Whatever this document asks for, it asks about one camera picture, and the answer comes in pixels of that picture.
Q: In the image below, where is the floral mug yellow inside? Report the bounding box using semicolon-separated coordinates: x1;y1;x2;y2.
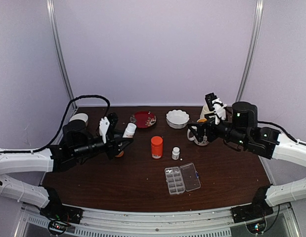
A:
187;118;209;147

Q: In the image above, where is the red floral plate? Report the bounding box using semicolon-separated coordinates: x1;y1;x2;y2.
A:
130;111;157;129

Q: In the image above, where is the front aluminium rail base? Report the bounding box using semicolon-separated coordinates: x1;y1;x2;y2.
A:
18;192;301;237

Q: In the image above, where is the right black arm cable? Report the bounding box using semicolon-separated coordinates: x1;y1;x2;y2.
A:
256;120;306;146

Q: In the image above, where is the white ceramic rice bowl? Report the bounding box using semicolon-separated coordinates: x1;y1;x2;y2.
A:
69;113;89;126

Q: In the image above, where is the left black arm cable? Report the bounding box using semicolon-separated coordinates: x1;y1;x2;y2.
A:
0;95;111;155

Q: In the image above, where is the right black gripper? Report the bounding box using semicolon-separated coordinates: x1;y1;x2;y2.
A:
188;113;249;148

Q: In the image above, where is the right aluminium frame post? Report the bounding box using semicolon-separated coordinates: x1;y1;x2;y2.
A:
235;0;264;102

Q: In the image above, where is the white scalloped bowl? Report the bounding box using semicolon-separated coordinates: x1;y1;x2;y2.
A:
166;110;190;129

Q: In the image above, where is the small white bottle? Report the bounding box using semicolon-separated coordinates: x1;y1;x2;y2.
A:
172;147;180;160
123;122;137;138

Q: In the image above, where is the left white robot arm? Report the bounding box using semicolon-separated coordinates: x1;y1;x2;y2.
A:
0;120;133;219

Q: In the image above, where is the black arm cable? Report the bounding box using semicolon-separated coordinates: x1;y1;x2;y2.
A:
0;95;111;155
256;120;306;146

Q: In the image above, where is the grey lid vitamin bottle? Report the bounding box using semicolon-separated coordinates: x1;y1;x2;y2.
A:
115;151;124;158

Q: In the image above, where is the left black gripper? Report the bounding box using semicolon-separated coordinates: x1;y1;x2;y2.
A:
73;129;133;160

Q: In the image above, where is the orange pill bottle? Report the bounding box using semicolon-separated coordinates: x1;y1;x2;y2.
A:
151;136;163;159

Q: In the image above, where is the clear plastic pill organizer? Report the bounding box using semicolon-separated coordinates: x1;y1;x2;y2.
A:
164;162;201;195

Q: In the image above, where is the cream ribbed mug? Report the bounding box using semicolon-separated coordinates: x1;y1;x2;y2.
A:
199;104;215;119

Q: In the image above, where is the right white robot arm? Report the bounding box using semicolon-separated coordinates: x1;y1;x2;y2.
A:
187;101;306;218

